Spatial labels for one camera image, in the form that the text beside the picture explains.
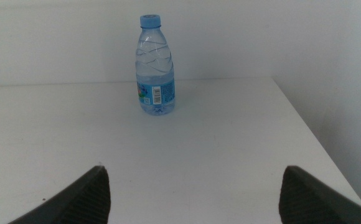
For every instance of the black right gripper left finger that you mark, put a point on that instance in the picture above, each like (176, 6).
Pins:
(84, 202)

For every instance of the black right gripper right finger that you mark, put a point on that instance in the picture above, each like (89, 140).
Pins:
(308, 202)

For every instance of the clear water bottle blue cap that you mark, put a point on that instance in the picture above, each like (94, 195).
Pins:
(155, 77)

